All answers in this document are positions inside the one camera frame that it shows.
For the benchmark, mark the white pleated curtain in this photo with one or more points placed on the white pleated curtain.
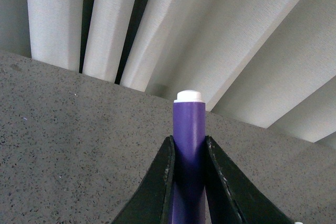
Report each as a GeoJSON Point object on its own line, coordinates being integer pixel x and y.
{"type": "Point", "coordinates": [270, 63]}

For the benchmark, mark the purple marker pen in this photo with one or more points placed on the purple marker pen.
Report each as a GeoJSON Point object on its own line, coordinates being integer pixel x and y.
{"type": "Point", "coordinates": [189, 140]}

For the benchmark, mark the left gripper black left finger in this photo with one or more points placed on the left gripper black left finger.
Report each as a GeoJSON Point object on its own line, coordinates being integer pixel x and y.
{"type": "Point", "coordinates": [151, 203]}

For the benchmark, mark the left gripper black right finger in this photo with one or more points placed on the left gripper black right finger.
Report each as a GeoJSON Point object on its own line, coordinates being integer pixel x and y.
{"type": "Point", "coordinates": [231, 196]}

